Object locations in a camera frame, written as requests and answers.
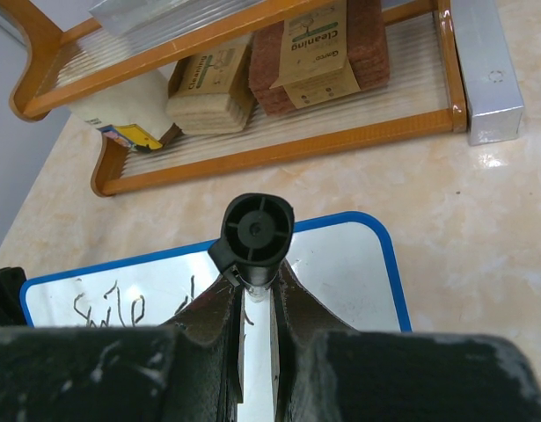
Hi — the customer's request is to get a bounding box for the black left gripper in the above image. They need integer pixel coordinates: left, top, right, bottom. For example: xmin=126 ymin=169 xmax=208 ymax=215
xmin=0 ymin=267 xmax=26 ymax=326

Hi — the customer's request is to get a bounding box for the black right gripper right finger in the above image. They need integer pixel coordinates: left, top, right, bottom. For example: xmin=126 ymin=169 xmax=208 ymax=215
xmin=272 ymin=264 xmax=541 ymax=421

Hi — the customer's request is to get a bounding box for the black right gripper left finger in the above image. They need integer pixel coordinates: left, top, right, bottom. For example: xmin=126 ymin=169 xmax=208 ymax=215
xmin=0 ymin=279 xmax=243 ymax=421

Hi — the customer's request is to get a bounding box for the blue framed whiteboard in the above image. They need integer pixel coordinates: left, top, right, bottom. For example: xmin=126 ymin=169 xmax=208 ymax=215
xmin=19 ymin=212 xmax=412 ymax=331

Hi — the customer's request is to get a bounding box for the white bag lower shelf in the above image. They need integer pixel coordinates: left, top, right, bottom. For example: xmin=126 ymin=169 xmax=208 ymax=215
xmin=68 ymin=69 xmax=181 ymax=153

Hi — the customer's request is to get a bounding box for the orange wooden shelf rack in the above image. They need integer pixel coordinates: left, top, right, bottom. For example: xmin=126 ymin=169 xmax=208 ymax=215
xmin=0 ymin=1 xmax=467 ymax=197

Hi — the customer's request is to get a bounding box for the beige sponge stack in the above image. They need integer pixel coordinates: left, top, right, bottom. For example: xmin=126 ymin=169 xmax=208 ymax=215
xmin=166 ymin=33 xmax=256 ymax=135

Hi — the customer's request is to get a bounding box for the grey block beside rack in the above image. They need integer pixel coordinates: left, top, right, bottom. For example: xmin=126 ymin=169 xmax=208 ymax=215
xmin=450 ymin=0 xmax=524 ymax=146

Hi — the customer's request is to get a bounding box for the brown sponge stack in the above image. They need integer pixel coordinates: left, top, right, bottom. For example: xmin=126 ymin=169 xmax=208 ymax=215
xmin=249 ymin=1 xmax=390 ymax=116

